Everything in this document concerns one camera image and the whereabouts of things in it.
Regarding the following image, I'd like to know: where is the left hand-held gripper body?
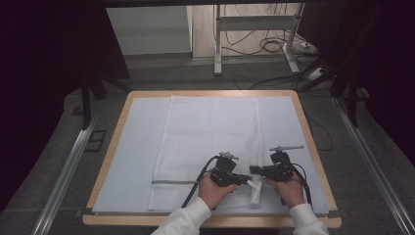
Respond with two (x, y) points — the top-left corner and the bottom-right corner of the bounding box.
(209, 151), (242, 188)

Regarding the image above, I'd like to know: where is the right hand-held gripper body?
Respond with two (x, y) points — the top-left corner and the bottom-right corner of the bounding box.
(269, 144), (305, 183)

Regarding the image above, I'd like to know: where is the white cloth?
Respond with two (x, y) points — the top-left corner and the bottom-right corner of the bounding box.
(148, 95), (264, 212)

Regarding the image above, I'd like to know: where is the person's left hand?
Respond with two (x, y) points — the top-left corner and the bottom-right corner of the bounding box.
(198, 171), (239, 211)

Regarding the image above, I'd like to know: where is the person's right hand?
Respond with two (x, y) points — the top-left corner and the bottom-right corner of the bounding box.
(263, 174), (305, 211)

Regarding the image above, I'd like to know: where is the white table mat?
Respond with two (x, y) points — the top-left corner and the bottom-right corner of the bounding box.
(92, 96), (329, 215)

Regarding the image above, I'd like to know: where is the black metal stand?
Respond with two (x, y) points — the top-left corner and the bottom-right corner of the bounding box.
(79, 72), (132, 130)
(298, 6), (371, 129)

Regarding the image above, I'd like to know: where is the wooden edged table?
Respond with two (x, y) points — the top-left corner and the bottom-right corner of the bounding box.
(81, 89), (343, 229)

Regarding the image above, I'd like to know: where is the white power strip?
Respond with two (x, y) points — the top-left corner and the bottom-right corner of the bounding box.
(306, 67), (327, 81)

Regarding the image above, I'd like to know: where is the black floor plate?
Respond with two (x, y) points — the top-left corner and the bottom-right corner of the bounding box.
(84, 129), (108, 153)

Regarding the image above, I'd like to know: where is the black curtain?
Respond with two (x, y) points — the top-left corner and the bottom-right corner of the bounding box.
(0, 0), (131, 212)
(298, 0), (415, 165)

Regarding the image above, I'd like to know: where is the white cabinet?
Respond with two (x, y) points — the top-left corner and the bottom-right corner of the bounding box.
(106, 5), (194, 57)

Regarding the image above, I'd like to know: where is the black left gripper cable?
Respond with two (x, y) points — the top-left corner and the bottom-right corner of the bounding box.
(180, 155), (220, 210)

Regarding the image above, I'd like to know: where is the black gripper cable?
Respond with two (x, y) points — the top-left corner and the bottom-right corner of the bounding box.
(180, 155), (220, 210)
(290, 162), (315, 211)

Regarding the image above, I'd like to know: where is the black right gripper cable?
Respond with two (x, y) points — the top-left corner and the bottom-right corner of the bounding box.
(290, 162), (315, 211)

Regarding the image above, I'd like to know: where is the thin black floor cable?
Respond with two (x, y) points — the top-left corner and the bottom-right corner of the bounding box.
(306, 114), (335, 152)

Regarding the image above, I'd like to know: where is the aluminium floor rail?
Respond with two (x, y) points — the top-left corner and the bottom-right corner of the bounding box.
(332, 97), (415, 235)
(30, 114), (99, 235)

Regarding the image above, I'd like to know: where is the tangle of black floor cables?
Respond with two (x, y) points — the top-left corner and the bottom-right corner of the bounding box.
(221, 3), (297, 57)

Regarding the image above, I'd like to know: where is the white metal desk frame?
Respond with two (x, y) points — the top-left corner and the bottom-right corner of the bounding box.
(213, 3), (306, 76)

